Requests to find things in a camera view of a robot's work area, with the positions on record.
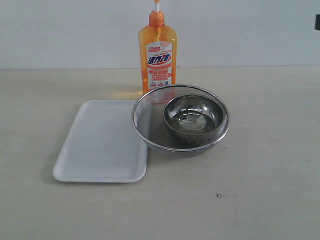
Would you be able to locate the orange dish soap bottle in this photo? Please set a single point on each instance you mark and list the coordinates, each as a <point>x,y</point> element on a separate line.
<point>158,45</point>

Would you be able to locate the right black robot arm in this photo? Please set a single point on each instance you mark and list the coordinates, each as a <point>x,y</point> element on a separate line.
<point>317,22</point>

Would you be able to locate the small stainless steel bowl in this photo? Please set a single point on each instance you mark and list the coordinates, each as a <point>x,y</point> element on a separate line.
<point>194,117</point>

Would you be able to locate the steel mesh strainer basket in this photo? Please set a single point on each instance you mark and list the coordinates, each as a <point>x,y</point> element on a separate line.
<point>147,121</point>

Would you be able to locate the white rectangular plastic tray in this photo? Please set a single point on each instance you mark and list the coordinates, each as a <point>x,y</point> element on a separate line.
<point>102,146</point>

